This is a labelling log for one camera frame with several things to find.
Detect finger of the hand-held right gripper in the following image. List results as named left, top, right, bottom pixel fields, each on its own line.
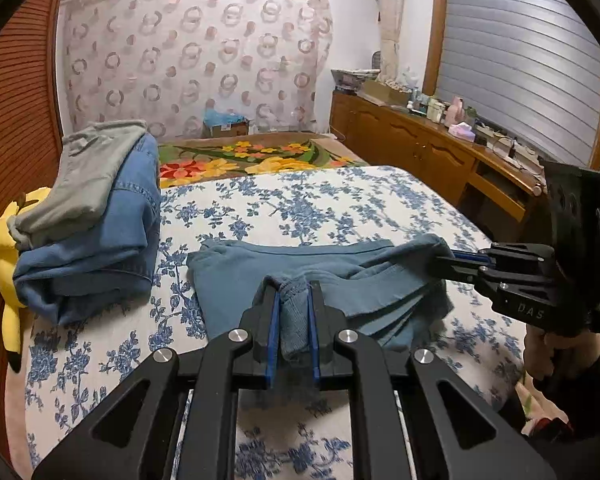
left=432, top=250, right=494, bottom=268
left=429, top=261, right=482, bottom=286

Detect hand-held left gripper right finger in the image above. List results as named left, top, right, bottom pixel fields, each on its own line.
left=307, top=280, right=556, bottom=480

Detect wooden slatted wardrobe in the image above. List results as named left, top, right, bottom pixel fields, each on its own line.
left=0, top=0, right=68, bottom=411

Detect grey window blind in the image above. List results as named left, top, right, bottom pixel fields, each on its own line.
left=435, top=0, right=600, bottom=166

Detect yellow plush toy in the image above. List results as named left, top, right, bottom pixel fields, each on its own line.
left=0, top=186, right=51, bottom=373

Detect person's right hand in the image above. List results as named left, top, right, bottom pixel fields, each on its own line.
left=522, top=330, right=600, bottom=392

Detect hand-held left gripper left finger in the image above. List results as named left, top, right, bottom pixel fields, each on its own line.
left=32, top=282, right=281, bottom=480

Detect blue floral white bedsheet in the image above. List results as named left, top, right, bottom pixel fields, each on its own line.
left=25, top=165, right=531, bottom=480

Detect cardboard box with blue cloth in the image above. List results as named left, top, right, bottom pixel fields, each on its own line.
left=202, top=109, right=253, bottom=137

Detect pink tissue box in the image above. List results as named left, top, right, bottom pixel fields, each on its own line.
left=447, top=121, right=476, bottom=142

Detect lace window curtain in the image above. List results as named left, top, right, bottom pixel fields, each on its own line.
left=375, top=0, right=406, bottom=81

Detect colourful flower print blanket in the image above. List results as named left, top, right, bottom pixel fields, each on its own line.
left=157, top=132, right=368, bottom=188

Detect open cardboard box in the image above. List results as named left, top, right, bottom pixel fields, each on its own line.
left=362, top=80, right=411, bottom=107

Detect wooden sideboard cabinet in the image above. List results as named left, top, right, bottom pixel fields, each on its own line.
left=330, top=90, right=551, bottom=241

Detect folded denim jeans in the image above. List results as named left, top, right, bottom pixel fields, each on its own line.
left=12, top=132, right=162, bottom=326

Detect circle patterned curtain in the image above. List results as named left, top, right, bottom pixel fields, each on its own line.
left=60, top=0, right=333, bottom=138

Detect teal pants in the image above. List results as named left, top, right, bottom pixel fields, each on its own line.
left=186, top=235, right=456, bottom=401

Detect folded grey pants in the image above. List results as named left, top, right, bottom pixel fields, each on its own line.
left=7, top=120, right=148, bottom=251

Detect pink bottle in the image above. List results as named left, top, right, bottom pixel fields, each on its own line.
left=445, top=96, right=465, bottom=126

